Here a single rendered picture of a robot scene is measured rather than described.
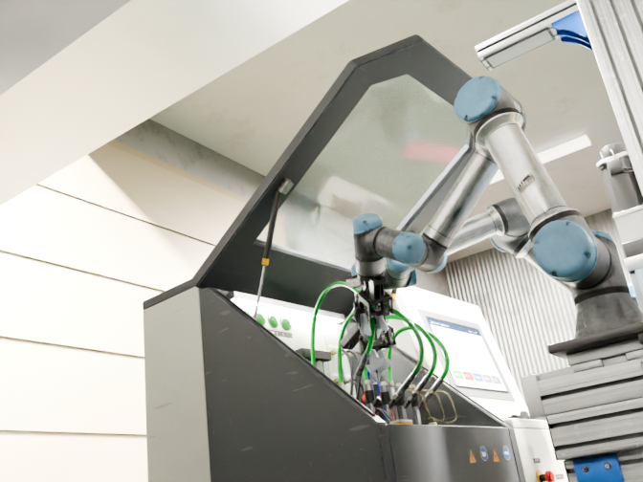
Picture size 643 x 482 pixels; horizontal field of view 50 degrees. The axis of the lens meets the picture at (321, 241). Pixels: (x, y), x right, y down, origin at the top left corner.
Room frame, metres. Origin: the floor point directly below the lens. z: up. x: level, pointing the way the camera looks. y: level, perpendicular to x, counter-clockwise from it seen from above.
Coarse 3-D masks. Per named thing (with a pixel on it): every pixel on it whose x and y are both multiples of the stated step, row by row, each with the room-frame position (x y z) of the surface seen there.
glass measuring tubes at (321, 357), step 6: (300, 348) 2.20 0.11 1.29; (306, 348) 2.21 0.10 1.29; (300, 354) 2.20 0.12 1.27; (306, 354) 2.21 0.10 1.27; (318, 354) 2.26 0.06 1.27; (324, 354) 2.28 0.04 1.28; (330, 354) 2.31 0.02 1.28; (318, 360) 2.27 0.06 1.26; (324, 360) 2.29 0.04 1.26; (330, 360) 2.31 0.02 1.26; (318, 366) 2.27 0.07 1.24; (324, 366) 2.30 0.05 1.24; (324, 372) 2.30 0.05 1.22
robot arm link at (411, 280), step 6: (384, 270) 1.98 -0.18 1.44; (414, 270) 1.98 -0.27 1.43; (408, 276) 1.95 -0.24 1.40; (414, 276) 1.99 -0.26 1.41; (390, 282) 1.99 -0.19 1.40; (396, 282) 1.97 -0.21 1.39; (402, 282) 1.97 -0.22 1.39; (408, 282) 2.00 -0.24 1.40; (414, 282) 2.00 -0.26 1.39; (384, 288) 2.01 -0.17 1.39; (390, 288) 2.01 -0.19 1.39; (396, 288) 2.02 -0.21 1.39
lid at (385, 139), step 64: (384, 64) 1.56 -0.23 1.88; (448, 64) 1.67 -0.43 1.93; (320, 128) 1.64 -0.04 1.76; (384, 128) 1.79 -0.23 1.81; (448, 128) 1.92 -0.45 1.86; (256, 192) 1.77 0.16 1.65; (320, 192) 1.88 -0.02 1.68; (384, 192) 2.03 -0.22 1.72; (448, 192) 2.18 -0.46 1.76; (256, 256) 1.96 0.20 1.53; (320, 256) 2.15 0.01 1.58
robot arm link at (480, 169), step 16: (480, 160) 1.54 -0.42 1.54; (464, 176) 1.57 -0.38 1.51; (480, 176) 1.55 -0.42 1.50; (464, 192) 1.58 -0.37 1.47; (480, 192) 1.59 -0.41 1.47; (448, 208) 1.60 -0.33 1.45; (464, 208) 1.60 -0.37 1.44; (432, 224) 1.63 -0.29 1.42; (448, 224) 1.62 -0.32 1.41; (432, 240) 1.64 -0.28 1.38; (448, 240) 1.65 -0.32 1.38; (432, 256) 1.66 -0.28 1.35; (432, 272) 1.72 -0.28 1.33
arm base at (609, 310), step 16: (608, 288) 1.41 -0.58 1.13; (624, 288) 1.42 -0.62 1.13; (576, 304) 1.47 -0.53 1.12; (592, 304) 1.43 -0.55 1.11; (608, 304) 1.41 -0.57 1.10; (624, 304) 1.41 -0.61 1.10; (576, 320) 1.47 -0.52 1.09; (592, 320) 1.42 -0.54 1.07; (608, 320) 1.40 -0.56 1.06; (624, 320) 1.39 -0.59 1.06; (640, 320) 1.40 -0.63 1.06; (576, 336) 1.47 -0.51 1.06
